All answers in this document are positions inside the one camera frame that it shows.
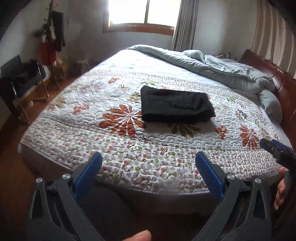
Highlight red wooden headboard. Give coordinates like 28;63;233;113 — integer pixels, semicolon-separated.
239;49;296;148

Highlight black metal chair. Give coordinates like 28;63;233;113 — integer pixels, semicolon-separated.
1;55;49;123

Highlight floral quilted bedspread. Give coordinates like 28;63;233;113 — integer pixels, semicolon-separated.
18;50;290;194

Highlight left hand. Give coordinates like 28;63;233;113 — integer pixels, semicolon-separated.
123;230;152;241

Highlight black pants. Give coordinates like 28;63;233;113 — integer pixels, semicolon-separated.
140;86;216;125

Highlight striped beige wall curtain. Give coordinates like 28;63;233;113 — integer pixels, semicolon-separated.
251;1;295;78

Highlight right hand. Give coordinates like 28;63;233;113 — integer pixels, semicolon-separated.
273;166;287;210

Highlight window with wooden frame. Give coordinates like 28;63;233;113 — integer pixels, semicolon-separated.
103;0;181;36

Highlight grey duvet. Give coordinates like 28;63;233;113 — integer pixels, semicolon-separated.
128;45;282;123

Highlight coat rack with clothes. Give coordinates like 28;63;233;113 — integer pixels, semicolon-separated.
33;1;66;89

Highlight beige window curtain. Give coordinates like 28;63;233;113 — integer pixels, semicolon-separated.
171;0;199;52

